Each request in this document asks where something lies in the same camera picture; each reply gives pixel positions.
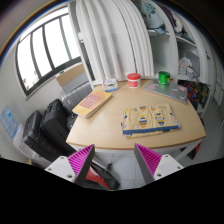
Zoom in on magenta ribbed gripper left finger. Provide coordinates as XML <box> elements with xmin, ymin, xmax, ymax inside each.
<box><xmin>46</xmin><ymin>145</ymin><xmax>95</xmax><ymax>186</ymax></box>

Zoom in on cardboard box on radiator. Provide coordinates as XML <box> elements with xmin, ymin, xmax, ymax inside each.
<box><xmin>56</xmin><ymin>63</ymin><xmax>88</xmax><ymax>93</ymax></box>

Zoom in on white radiator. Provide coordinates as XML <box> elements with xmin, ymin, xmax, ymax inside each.
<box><xmin>61</xmin><ymin>82</ymin><xmax>92</xmax><ymax>113</ymax></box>

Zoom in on red and black bag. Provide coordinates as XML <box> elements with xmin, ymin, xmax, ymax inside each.
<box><xmin>85</xmin><ymin>163</ymin><xmax>120</xmax><ymax>190</ymax></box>

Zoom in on yellow and pink book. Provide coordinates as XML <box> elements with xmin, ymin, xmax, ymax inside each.
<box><xmin>73</xmin><ymin>89</ymin><xmax>112</xmax><ymax>118</ymax></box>

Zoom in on green metallic can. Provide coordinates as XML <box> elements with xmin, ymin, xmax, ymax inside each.
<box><xmin>158</xmin><ymin>71</ymin><xmax>170</xmax><ymax>86</ymax></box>

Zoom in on grey laptop with stickers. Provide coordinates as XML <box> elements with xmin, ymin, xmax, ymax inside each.
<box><xmin>145</xmin><ymin>80</ymin><xmax>188</xmax><ymax>104</ymax></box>

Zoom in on dark framed window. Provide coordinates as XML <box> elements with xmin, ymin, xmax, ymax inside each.
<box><xmin>16</xmin><ymin>6</ymin><xmax>81</xmax><ymax>96</ymax></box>

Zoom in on yellow patterned folded towel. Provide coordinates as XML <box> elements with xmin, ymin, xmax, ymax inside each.
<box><xmin>122</xmin><ymin>104</ymin><xmax>181</xmax><ymax>138</ymax></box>

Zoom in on white shelf unit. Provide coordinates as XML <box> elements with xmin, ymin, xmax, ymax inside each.
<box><xmin>136</xmin><ymin>0</ymin><xmax>215</xmax><ymax>117</ymax></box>

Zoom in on small white tissue box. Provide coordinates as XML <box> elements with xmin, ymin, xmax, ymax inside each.
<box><xmin>103</xmin><ymin>78</ymin><xmax>118</xmax><ymax>92</ymax></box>

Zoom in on black suitcase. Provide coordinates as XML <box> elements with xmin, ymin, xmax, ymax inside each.
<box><xmin>23</xmin><ymin>110</ymin><xmax>66</xmax><ymax>162</ymax></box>

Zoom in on white tub with red lid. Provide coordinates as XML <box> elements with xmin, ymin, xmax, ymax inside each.
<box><xmin>127</xmin><ymin>73</ymin><xmax>141</xmax><ymax>88</ymax></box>

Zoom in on water dispenser with blue bottle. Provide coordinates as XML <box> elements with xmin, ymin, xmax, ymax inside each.
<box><xmin>0</xmin><ymin>106</ymin><xmax>50</xmax><ymax>168</ymax></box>

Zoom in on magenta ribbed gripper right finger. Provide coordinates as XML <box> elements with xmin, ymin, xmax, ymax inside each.
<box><xmin>134</xmin><ymin>144</ymin><xmax>183</xmax><ymax>184</ymax></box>

